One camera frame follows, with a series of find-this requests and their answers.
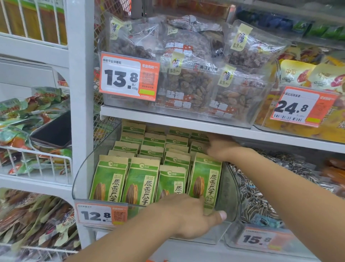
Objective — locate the person's right hand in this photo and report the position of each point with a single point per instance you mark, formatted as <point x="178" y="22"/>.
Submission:
<point x="223" y="147"/>

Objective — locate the person's left hand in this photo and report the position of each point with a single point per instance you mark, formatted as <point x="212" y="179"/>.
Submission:
<point x="188" y="218"/>

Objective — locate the green snack packet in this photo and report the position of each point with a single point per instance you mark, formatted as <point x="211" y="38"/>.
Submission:
<point x="204" y="175"/>

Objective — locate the white store shelf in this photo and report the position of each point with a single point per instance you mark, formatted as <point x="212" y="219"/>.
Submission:
<point x="161" y="117"/>

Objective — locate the row of green packets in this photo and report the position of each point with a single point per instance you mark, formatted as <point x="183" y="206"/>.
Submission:
<point x="107" y="178"/>

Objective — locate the person's right forearm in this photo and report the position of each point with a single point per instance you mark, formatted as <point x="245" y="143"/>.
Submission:
<point x="296" y="194"/>

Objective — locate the person's left forearm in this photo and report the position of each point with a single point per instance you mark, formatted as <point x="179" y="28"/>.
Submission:
<point x="121" y="240"/>

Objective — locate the empty clear plastic bin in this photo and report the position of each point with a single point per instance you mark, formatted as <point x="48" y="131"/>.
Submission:
<point x="229" y="189"/>

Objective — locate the orange white price tag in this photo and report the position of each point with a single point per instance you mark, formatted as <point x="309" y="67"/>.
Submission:
<point x="253" y="239"/>
<point x="91" y="215"/>
<point x="291" y="108"/>
<point x="118" y="78"/>

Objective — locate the clear bin of nut bags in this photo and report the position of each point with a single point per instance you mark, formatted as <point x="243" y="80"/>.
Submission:
<point x="188" y="83"/>

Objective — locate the stack of yellow snack bags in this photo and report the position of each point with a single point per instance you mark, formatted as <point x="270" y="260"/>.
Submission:
<point x="296" y="73"/>

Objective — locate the pile of brown snack bags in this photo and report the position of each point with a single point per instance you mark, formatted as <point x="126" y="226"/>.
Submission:
<point x="32" y="216"/>

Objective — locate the black smartphone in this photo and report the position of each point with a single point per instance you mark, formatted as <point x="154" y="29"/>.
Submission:
<point x="54" y="132"/>

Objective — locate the pile of green snack bags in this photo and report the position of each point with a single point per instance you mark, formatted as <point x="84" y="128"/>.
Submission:
<point x="19" y="108"/>

